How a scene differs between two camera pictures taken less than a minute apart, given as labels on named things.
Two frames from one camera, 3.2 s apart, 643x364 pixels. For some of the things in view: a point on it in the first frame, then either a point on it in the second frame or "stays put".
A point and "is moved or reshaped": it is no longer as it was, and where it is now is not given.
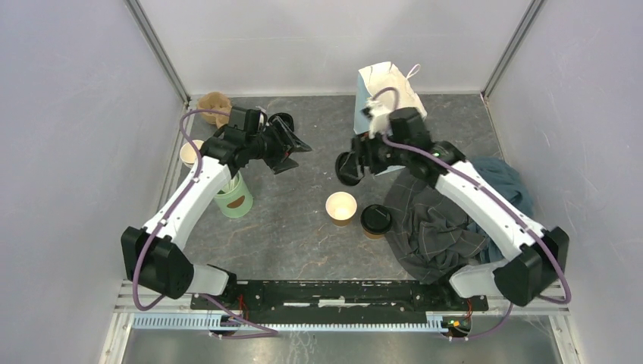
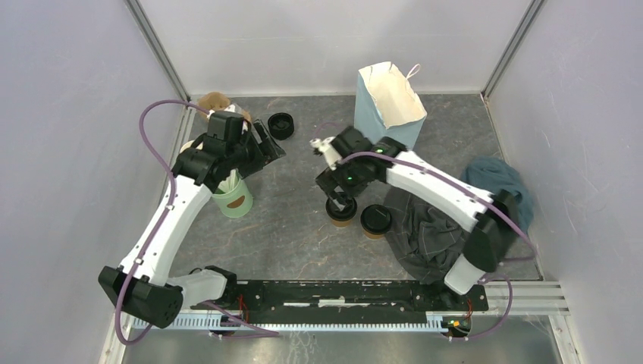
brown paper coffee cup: x=374 y=236 stays put
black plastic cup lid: x=376 y=219 stays put
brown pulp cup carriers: x=215 y=101 stays put
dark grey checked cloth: x=427 y=229 stays put
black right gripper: x=363 y=145 -> x=330 y=179
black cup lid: x=347 y=170 is moved or reshaped
